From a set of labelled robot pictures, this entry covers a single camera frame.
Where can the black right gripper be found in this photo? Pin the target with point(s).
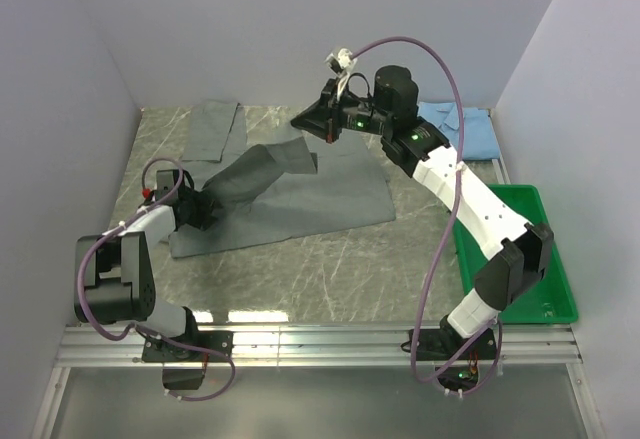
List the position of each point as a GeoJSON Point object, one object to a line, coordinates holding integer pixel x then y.
{"type": "Point", "coordinates": [324, 117]}

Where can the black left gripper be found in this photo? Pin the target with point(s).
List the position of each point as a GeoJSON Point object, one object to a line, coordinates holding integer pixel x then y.
{"type": "Point", "coordinates": [204, 219]}

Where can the grey long sleeve shirt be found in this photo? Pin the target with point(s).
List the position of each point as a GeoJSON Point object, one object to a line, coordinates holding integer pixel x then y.
{"type": "Point", "coordinates": [286, 185]}

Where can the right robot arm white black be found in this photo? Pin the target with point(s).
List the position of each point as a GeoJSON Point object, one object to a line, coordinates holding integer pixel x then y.
{"type": "Point", "coordinates": [518, 252]}

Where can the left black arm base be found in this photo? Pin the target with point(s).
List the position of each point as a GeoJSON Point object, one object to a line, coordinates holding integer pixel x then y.
{"type": "Point", "coordinates": [185, 349]}

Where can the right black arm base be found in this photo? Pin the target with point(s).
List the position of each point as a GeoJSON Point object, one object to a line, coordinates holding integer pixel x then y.
{"type": "Point", "coordinates": [440, 349]}

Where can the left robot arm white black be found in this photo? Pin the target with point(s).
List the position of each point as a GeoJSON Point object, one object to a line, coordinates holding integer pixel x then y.
{"type": "Point", "coordinates": [114, 278]}

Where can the folded light blue shirt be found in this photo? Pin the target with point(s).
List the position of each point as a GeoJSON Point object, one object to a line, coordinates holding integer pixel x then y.
{"type": "Point", "coordinates": [480, 142]}

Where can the green plastic tray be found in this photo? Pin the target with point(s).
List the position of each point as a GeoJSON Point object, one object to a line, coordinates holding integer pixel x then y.
{"type": "Point", "coordinates": [550, 301]}

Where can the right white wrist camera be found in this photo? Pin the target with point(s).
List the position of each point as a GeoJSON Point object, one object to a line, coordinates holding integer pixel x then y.
{"type": "Point", "coordinates": [341, 61]}

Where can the aluminium mounting rail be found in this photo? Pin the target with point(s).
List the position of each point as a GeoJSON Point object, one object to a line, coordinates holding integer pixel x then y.
{"type": "Point", "coordinates": [321, 381]}

